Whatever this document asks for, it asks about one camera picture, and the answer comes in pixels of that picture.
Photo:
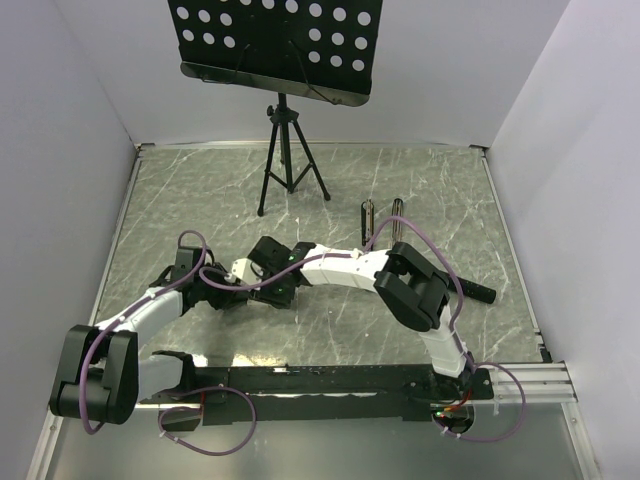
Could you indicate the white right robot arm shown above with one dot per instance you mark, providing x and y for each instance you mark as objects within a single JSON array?
[{"x": 411, "y": 287}]

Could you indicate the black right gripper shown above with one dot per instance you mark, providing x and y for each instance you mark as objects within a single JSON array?
[{"x": 261, "y": 293}]

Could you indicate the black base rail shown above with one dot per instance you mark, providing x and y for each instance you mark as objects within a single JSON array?
[{"x": 408, "y": 392}]

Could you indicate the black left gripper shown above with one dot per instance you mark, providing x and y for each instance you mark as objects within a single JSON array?
[{"x": 229, "y": 298}]

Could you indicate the black perforated music stand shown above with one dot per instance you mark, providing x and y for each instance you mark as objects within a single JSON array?
[{"x": 323, "y": 50}]

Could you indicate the black microphone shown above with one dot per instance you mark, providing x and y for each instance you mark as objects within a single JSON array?
[{"x": 477, "y": 291}]

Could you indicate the black tripod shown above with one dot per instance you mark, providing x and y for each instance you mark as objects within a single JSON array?
[{"x": 282, "y": 118}]

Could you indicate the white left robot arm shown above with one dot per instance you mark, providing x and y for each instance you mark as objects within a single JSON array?
[{"x": 117, "y": 379}]

